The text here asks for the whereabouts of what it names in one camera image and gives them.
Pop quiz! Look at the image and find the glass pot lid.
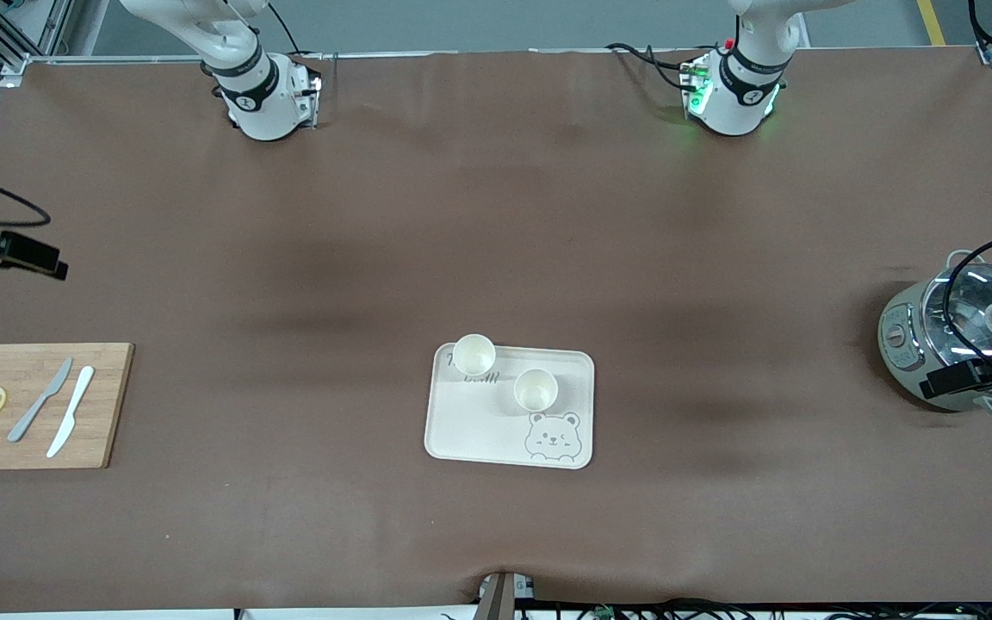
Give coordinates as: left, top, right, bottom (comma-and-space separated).
922, 263, 992, 397

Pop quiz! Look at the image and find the white plastic knife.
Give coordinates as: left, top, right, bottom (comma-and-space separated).
46, 366, 96, 459

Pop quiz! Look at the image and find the white plastic cup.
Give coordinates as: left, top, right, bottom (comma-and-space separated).
513, 369, 559, 412
451, 333, 497, 377

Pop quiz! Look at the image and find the grey plastic knife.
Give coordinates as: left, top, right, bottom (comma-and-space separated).
7, 357, 74, 443

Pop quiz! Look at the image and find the small metal table bracket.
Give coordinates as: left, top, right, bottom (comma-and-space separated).
474, 572, 540, 620

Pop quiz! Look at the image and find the brown table cover mat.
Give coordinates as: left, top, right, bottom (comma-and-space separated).
0, 47, 992, 614

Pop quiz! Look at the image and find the bamboo cutting board, metal handle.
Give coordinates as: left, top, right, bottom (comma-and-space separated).
0, 343, 135, 471

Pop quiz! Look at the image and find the grey electric cooking pot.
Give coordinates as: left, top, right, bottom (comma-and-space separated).
877, 250, 992, 421

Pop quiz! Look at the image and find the cream tray with bear print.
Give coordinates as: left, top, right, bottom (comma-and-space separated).
424, 342, 595, 470

